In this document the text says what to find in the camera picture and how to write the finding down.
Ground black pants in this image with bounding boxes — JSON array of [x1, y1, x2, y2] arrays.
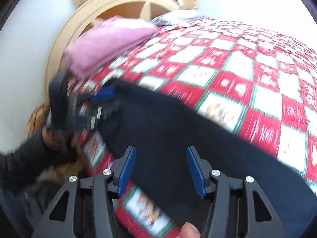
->
[[95, 79, 316, 237]]

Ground left forearm black sleeve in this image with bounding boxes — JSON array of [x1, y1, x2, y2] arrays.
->
[[1, 132, 77, 192]]

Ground left hand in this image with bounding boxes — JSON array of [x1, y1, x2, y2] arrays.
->
[[41, 126, 72, 154]]

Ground right hand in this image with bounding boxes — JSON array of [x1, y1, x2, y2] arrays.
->
[[180, 222, 201, 238]]

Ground pink folded blanket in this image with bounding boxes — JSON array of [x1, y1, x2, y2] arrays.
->
[[63, 16, 158, 80]]

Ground cream wooden headboard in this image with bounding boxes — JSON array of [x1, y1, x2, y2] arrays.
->
[[44, 0, 180, 105]]

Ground red patchwork bed cover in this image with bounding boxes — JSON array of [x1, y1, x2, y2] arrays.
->
[[69, 18, 316, 237]]

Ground striped pillow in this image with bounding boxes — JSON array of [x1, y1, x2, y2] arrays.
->
[[150, 10, 206, 26]]

